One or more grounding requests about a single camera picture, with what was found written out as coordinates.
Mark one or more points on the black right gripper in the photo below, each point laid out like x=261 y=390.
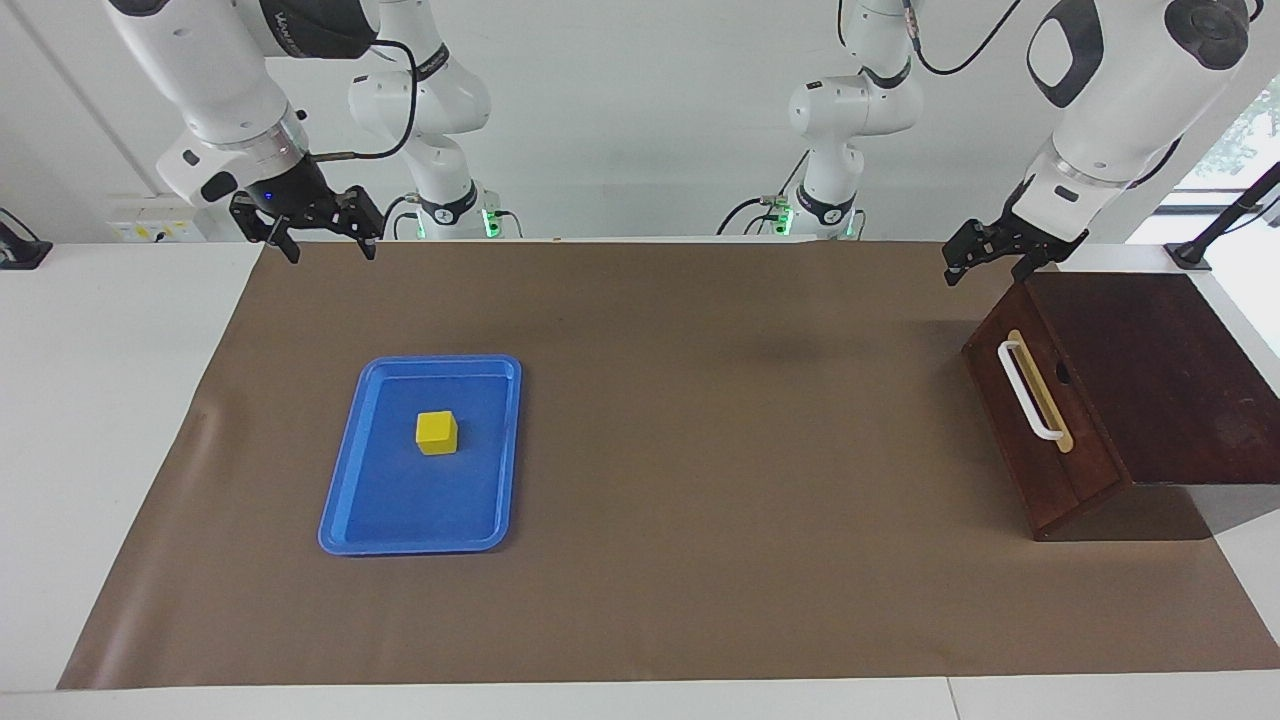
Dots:
x=295 y=195

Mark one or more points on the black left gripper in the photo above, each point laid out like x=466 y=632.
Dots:
x=1030 y=235

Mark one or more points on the yellow cube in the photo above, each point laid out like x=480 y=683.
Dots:
x=437 y=433

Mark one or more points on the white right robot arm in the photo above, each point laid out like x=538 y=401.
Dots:
x=220 y=80

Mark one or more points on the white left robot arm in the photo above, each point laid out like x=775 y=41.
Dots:
x=1120 y=110

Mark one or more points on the dark wooden drawer cabinet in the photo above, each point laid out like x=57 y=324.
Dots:
x=1180 y=380

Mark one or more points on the black pole stand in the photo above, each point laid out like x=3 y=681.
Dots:
x=1225 y=222

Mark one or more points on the blue plastic tray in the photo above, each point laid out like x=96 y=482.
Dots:
x=400 y=500

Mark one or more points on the brown table mat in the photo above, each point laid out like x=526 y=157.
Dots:
x=700 y=450

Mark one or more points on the white wall power outlet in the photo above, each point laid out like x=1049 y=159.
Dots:
x=135 y=228

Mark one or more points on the black desk clamp mount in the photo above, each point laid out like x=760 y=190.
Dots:
x=20 y=252

